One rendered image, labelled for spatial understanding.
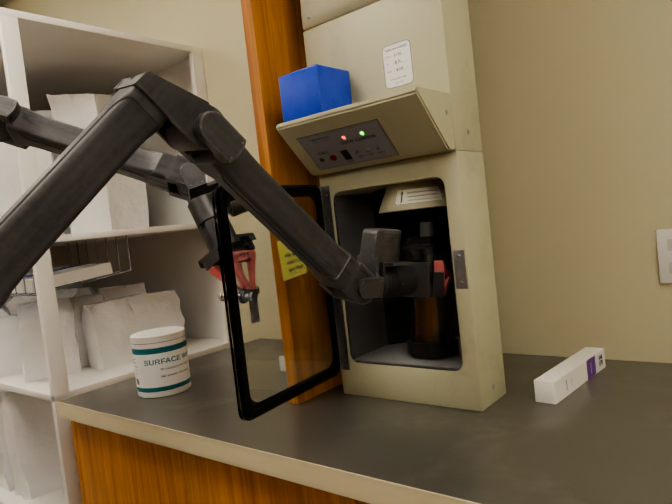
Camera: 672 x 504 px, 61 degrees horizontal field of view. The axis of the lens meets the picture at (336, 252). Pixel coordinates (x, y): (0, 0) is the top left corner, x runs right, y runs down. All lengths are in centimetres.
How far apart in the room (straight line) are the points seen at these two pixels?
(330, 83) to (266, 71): 18
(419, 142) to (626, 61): 55
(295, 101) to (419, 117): 26
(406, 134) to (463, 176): 13
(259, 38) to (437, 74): 39
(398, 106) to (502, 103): 54
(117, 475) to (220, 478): 40
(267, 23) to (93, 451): 109
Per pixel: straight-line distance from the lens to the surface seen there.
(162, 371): 144
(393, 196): 113
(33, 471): 228
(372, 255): 99
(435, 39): 108
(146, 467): 140
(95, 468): 161
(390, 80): 112
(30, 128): 123
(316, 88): 108
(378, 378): 119
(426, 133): 100
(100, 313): 200
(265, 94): 121
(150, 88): 74
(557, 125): 143
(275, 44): 128
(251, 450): 104
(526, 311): 148
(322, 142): 110
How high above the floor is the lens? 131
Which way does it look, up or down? 3 degrees down
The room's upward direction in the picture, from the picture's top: 6 degrees counter-clockwise
